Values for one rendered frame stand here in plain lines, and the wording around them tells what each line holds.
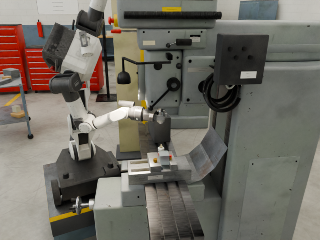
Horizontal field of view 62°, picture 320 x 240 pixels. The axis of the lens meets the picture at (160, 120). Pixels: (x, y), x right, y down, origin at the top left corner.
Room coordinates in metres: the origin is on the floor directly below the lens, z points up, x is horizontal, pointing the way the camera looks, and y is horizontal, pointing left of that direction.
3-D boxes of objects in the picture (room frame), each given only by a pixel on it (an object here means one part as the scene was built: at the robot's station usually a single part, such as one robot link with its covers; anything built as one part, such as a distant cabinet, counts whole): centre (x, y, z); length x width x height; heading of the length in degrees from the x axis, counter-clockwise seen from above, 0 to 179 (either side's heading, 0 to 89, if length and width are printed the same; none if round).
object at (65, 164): (2.02, 0.66, 0.59); 0.64 x 0.52 x 0.33; 25
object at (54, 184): (1.69, 0.80, 0.50); 0.20 x 0.05 x 0.20; 25
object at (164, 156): (1.31, -0.02, 1.04); 0.06 x 0.05 x 0.06; 9
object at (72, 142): (2.05, 0.68, 0.68); 0.21 x 0.20 x 0.13; 25
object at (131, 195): (1.46, 0.00, 0.79); 0.50 x 0.35 x 0.12; 97
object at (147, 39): (1.46, -0.05, 1.68); 0.34 x 0.24 x 0.10; 97
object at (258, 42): (1.16, -0.34, 1.62); 0.20 x 0.09 x 0.21; 97
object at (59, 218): (2.02, 0.66, 0.20); 0.78 x 0.68 x 0.40; 25
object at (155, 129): (1.82, 0.01, 1.03); 0.22 x 0.12 x 0.20; 14
